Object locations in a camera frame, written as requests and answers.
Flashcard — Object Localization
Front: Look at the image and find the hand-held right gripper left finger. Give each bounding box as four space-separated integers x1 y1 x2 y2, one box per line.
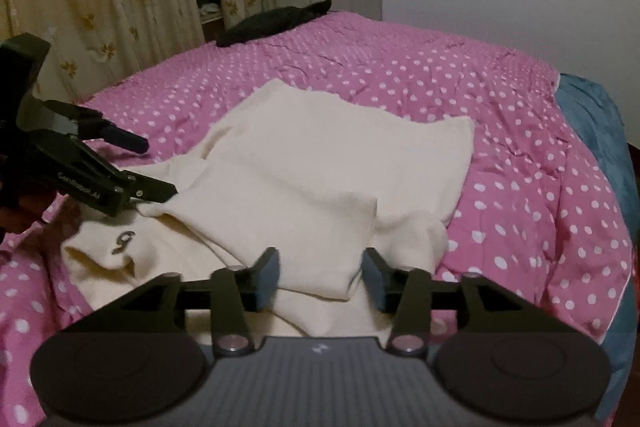
61 247 282 357

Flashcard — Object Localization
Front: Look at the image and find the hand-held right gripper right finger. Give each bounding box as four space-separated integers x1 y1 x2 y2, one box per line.
360 247 581 357

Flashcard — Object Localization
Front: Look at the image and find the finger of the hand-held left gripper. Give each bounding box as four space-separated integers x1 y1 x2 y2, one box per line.
84 108 150 154
121 173 180 204

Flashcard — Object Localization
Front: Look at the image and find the cream garment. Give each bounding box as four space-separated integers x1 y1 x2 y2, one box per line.
60 78 476 339

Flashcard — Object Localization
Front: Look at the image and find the person's left hand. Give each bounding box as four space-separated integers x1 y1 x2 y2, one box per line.
11 192 69 229

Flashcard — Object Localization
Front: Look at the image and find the dark green garment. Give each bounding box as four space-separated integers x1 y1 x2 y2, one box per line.
214 0 334 48

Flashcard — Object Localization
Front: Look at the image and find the pink polka dot quilt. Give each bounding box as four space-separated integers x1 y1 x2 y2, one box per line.
0 9 636 423

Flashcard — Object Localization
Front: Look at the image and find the blue blanket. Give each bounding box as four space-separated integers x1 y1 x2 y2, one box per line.
554 73 640 420

